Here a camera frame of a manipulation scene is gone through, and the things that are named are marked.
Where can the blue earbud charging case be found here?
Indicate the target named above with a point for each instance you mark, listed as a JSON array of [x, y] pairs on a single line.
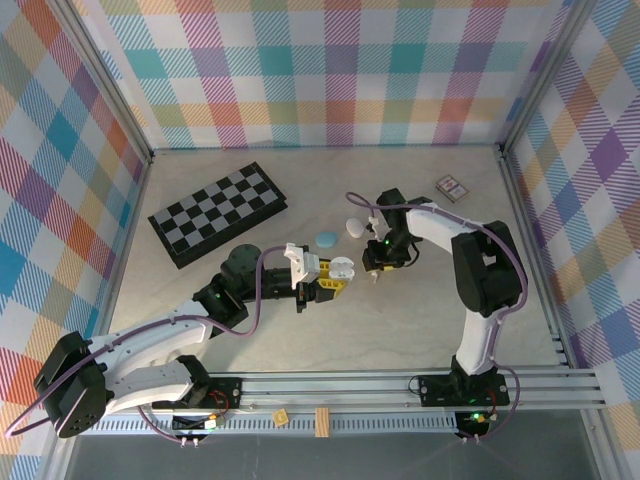
[[326, 239]]

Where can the tall wooden block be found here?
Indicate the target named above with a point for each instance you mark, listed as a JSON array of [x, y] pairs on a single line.
[[322, 422]]

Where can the white stem earbud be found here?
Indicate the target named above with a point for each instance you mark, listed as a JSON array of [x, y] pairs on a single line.
[[373, 276]]

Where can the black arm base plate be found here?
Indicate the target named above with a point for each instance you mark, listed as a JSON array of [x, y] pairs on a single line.
[[435, 390], [230, 392]]

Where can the playing card box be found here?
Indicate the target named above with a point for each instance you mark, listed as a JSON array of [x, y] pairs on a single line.
[[452, 187]]

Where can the wooden letter tile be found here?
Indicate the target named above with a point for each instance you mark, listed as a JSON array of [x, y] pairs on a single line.
[[281, 417]]

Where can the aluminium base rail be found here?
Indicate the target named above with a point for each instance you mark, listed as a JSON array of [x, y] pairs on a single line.
[[325, 387]]

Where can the aluminium frame post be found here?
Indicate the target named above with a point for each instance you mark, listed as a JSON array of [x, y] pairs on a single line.
[[545, 75], [107, 80]]

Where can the white oval earbud charging case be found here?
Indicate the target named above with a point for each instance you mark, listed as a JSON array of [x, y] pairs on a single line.
[[355, 228]]

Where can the black controller box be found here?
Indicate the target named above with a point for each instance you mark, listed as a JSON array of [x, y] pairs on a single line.
[[472, 422], [195, 423]]

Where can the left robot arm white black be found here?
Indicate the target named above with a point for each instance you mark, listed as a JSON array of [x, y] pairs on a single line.
[[150, 340]]

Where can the aluminium side rail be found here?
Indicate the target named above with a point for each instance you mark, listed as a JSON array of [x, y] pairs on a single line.
[[557, 345], [135, 210]]

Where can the black grey chessboard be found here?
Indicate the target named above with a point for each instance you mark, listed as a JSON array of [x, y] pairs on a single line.
[[215, 210]]

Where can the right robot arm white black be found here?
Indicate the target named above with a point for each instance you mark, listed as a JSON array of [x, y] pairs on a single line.
[[485, 270]]

